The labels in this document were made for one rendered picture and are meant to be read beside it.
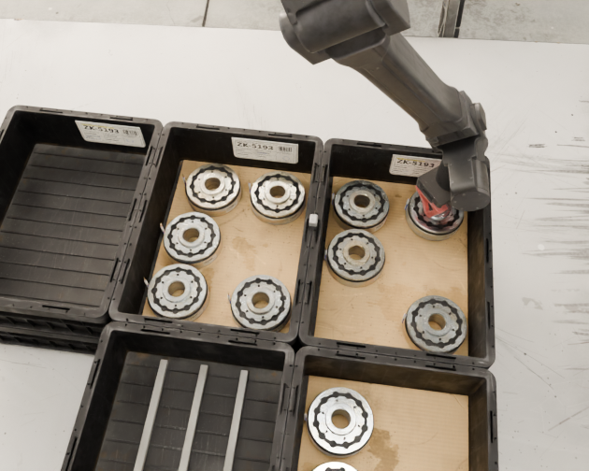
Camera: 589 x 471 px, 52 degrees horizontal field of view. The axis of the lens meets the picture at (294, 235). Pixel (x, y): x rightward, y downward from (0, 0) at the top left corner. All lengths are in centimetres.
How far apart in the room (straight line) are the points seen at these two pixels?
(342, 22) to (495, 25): 227
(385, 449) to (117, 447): 42
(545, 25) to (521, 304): 181
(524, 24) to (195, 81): 171
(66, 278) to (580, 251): 102
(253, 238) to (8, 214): 47
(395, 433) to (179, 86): 96
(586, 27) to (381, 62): 235
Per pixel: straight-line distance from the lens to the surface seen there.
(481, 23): 284
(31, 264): 120
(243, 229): 114
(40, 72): 168
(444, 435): 103
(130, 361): 107
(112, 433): 105
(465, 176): 93
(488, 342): 99
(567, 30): 293
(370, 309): 108
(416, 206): 115
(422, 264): 113
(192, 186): 117
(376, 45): 63
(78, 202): 124
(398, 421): 103
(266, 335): 95
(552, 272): 135
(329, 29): 60
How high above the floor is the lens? 182
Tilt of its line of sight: 61 degrees down
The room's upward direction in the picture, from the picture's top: straight up
